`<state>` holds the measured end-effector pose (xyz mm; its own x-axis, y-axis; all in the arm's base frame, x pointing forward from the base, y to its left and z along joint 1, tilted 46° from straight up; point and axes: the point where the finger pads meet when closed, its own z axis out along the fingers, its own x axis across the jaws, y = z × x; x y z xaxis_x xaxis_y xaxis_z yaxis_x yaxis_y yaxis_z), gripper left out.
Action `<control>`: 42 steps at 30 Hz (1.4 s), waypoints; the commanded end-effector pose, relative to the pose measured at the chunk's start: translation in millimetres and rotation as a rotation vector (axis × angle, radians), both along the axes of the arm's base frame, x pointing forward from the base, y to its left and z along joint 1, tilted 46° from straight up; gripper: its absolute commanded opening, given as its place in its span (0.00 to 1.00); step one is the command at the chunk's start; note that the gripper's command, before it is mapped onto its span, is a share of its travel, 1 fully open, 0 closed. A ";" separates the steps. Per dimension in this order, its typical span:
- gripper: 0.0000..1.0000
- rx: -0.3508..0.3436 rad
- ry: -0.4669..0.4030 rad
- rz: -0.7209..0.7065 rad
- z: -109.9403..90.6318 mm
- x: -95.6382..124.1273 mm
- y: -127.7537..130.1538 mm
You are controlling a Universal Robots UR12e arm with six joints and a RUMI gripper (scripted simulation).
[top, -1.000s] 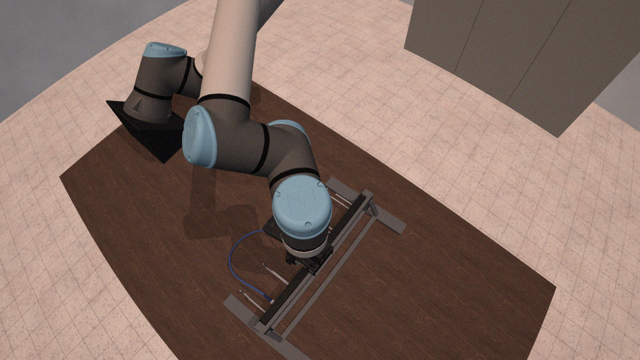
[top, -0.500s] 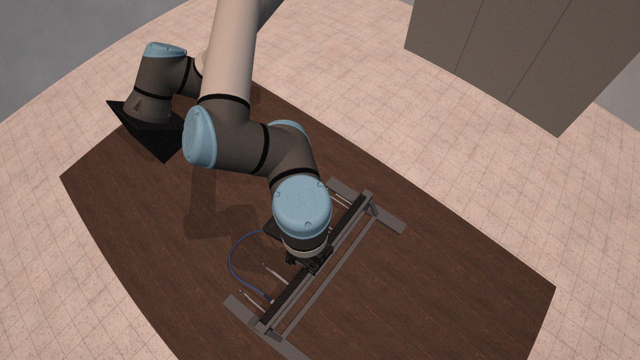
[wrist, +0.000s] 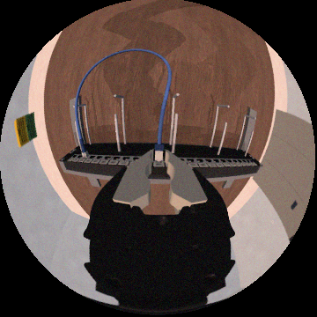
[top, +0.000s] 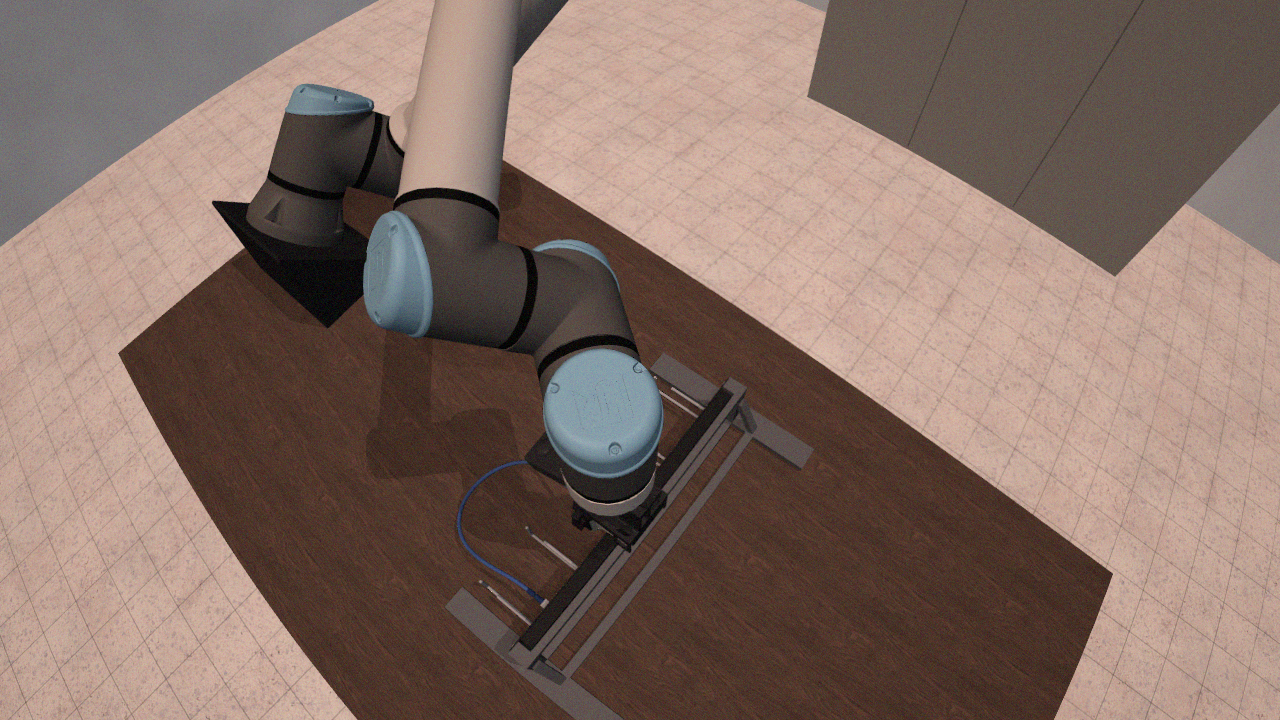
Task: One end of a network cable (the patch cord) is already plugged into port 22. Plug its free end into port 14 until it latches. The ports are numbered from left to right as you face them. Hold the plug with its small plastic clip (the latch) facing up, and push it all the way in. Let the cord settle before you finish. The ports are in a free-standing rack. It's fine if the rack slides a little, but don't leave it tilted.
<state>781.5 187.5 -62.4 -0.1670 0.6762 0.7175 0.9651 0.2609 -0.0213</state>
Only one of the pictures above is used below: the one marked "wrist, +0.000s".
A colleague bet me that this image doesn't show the blue cable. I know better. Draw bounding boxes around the blue cable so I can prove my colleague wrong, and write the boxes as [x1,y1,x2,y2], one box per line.
[75,48,172,145]

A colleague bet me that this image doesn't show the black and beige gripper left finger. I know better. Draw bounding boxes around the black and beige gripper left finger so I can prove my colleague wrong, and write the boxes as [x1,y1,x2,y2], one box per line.
[83,149,155,240]

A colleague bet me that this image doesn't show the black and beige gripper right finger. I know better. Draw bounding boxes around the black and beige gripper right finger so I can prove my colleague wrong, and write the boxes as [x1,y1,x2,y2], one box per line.
[163,149,235,238]

